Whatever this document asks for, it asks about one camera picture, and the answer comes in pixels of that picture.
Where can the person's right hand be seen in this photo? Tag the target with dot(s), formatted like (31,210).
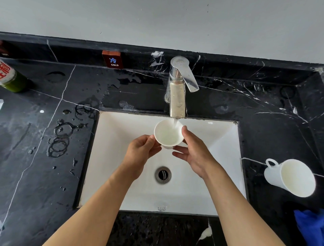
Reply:
(198,159)

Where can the person's left hand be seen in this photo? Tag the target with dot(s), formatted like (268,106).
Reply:
(136,157)

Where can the person's right thumb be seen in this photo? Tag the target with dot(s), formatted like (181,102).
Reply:
(180,155)

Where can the person's left thumb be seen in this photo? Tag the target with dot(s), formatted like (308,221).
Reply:
(155,151)

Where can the person's right forearm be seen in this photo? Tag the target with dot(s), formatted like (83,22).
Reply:
(238,210)

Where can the person's left forearm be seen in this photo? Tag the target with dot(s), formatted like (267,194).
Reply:
(96,213)

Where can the metal sink drain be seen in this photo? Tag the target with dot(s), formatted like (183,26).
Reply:
(163,175)

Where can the white rectangular sink basin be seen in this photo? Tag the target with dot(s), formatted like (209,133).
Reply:
(114,152)

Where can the chrome sink faucet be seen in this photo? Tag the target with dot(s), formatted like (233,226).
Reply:
(177,98)

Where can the brown tap label sign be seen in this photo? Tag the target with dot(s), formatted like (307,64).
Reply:
(112,59)

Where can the blue cloth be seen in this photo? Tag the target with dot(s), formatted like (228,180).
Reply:
(310,226)

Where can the green bottle with red label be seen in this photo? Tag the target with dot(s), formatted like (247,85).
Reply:
(11,78)

